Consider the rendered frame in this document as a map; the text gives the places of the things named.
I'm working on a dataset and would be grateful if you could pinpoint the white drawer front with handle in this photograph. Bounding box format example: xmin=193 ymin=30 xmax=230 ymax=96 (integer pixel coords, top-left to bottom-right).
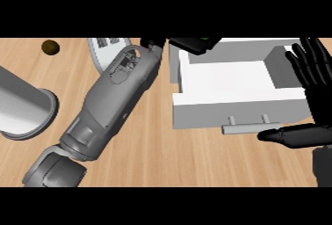
xmin=171 ymin=87 xmax=314 ymax=135

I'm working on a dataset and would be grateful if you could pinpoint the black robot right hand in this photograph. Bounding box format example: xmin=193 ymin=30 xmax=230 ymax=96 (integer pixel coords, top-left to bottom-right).
xmin=256 ymin=37 xmax=332 ymax=149

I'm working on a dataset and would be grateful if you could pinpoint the white cabinet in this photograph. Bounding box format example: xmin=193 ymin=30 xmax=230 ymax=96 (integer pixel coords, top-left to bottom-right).
xmin=166 ymin=37 xmax=303 ymax=86

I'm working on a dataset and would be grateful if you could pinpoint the olive brown round fruit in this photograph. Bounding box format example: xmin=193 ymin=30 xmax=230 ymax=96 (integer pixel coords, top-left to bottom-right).
xmin=39 ymin=39 xmax=60 ymax=56

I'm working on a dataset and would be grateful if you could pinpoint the grey cylindrical cup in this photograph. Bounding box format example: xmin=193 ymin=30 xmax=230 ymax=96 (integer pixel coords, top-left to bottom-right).
xmin=0 ymin=65 xmax=59 ymax=142

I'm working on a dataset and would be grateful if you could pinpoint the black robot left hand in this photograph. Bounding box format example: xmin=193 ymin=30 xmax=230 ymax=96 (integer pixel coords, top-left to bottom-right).
xmin=138 ymin=37 xmax=222 ymax=56

